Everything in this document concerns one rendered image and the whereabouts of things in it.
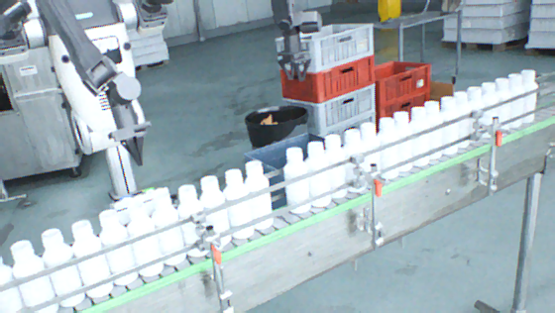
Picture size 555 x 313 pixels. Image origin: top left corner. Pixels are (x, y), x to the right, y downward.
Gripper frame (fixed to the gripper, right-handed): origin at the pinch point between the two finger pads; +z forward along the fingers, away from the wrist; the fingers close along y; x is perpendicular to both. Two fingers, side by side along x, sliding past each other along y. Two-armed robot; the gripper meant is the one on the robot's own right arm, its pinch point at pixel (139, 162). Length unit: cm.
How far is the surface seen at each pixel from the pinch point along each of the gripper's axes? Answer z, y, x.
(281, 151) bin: 12, 67, 47
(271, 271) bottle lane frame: 35.2, 19.8, -13.7
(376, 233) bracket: 35, 49, -20
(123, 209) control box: 9.6, -8.1, -3.7
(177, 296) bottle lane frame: 31.2, -4.5, -15.2
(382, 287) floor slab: 97, 119, 79
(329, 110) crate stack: 2, 181, 164
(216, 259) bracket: 24.2, 3.6, -25.0
